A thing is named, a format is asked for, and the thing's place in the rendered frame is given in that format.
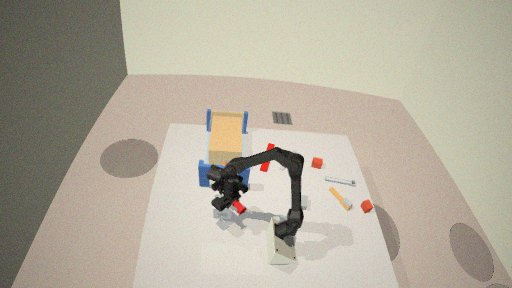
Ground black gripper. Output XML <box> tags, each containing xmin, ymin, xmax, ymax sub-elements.
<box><xmin>211</xmin><ymin>181</ymin><xmax>248</xmax><ymax>212</ymax></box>

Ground small reddish-brown block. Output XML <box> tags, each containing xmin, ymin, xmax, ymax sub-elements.
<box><xmin>360</xmin><ymin>199</ymin><xmax>373</xmax><ymax>213</ymax></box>
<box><xmin>311</xmin><ymin>158</ymin><xmax>323</xmax><ymax>169</ymax></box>

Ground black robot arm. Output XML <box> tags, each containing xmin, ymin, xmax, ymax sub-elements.
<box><xmin>207</xmin><ymin>147</ymin><xmax>304</xmax><ymax>240</ymax></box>

